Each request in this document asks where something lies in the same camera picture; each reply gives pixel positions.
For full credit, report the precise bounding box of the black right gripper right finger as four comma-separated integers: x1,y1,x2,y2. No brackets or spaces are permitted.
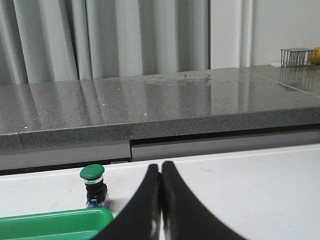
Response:
161,161,244,240

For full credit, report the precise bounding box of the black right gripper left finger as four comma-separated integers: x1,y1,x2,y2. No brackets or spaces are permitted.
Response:
93,164,161,240

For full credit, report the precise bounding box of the green mushroom push button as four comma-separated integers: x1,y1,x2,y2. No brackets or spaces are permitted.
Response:
79,164,110,209

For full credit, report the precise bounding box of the green plastic tray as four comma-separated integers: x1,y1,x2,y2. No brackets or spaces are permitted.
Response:
0,207,114,240

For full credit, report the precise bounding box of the grey stone countertop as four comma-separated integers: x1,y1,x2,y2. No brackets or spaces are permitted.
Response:
0,63,320,176

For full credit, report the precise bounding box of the grey pleated curtain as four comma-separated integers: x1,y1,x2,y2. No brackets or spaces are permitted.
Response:
0,0,209,85

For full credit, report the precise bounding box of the yellow round fruit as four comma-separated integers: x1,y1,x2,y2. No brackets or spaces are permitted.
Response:
308,47,320,65

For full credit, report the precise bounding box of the metal wire rack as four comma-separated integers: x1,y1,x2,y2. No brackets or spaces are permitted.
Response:
280,47,314,68

